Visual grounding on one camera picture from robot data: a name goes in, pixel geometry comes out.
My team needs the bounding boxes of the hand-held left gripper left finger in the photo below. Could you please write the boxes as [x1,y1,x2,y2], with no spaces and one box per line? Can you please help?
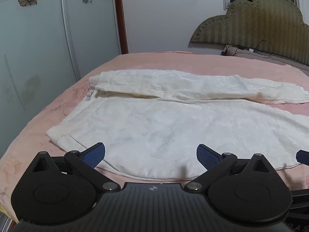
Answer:
[31,142,120,194]

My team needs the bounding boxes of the pink floral blanket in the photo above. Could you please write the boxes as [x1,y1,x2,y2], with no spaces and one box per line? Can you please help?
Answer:
[0,51,309,223]

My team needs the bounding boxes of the brown wooden door frame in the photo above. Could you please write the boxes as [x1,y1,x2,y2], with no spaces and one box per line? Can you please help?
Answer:
[113,0,129,55]

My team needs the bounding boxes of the black cable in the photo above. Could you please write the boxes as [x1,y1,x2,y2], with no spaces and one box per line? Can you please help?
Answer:
[255,39,275,56]

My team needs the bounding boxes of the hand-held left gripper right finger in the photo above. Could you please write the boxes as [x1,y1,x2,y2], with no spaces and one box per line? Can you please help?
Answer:
[184,143,277,194]

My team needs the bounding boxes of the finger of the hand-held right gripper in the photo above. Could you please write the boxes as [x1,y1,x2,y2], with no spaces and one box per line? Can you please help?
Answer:
[296,150,309,166]

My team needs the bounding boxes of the frosted glass wardrobe door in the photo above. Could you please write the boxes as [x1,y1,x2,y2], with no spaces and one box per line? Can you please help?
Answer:
[60,0,121,83]
[0,0,81,160]

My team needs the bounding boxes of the olive upholstered headboard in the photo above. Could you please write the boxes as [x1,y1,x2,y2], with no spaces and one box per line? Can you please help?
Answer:
[189,0,309,66]

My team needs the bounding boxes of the white pants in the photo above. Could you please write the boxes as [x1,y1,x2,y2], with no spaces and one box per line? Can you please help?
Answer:
[46,70,309,178]

